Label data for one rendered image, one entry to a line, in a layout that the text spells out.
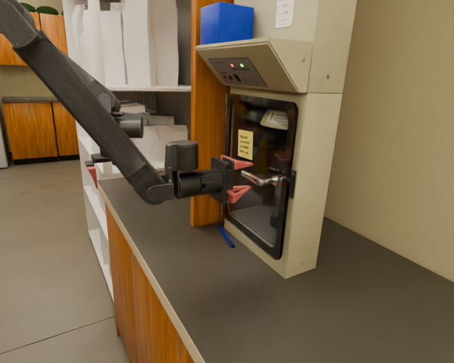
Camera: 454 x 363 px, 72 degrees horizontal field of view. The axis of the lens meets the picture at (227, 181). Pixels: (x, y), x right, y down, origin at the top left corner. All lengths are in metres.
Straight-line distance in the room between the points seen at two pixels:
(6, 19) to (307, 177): 0.64
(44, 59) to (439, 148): 0.95
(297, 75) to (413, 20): 0.50
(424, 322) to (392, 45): 0.76
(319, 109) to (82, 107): 0.49
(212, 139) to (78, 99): 0.50
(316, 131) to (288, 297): 0.40
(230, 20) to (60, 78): 0.42
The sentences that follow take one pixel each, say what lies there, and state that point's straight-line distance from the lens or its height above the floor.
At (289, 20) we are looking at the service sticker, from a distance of 0.79.
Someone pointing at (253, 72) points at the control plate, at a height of 1.45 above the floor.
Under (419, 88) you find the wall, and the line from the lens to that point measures 1.07.
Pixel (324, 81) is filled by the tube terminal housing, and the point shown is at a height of 1.44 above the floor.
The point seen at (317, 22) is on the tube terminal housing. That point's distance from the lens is 0.73.
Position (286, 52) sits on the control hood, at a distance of 0.67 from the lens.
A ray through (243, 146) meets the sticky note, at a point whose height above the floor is 1.25.
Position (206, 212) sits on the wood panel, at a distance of 1.09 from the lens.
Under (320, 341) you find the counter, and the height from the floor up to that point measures 0.94.
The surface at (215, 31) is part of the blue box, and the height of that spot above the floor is 1.54.
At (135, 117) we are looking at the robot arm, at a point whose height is 1.31.
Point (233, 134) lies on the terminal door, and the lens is 0.94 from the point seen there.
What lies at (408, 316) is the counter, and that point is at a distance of 0.88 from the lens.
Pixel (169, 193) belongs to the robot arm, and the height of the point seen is 1.20.
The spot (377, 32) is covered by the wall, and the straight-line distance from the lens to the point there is 1.17.
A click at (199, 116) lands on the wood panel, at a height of 1.32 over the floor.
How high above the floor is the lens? 1.44
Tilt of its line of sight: 19 degrees down
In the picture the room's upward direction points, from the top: 3 degrees clockwise
